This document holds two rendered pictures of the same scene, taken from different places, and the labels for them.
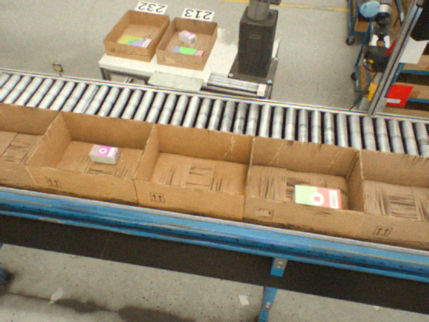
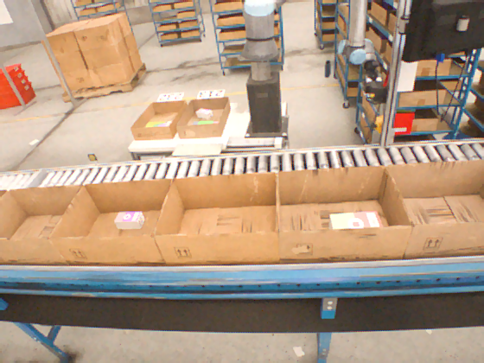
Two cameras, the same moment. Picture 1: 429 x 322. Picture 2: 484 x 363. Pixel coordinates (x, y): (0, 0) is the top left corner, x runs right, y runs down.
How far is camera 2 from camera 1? 36 cm
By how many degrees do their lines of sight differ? 10
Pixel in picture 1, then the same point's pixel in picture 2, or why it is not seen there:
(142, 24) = (165, 112)
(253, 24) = (258, 85)
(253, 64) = (266, 121)
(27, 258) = (86, 339)
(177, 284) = (229, 347)
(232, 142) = (255, 183)
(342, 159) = (371, 180)
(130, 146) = (155, 209)
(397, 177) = (428, 189)
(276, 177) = (308, 213)
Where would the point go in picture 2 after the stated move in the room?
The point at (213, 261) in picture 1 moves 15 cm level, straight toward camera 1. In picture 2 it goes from (257, 315) to (263, 354)
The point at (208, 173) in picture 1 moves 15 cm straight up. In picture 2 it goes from (237, 221) to (231, 192)
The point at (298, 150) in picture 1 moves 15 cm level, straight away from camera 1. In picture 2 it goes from (325, 179) to (326, 156)
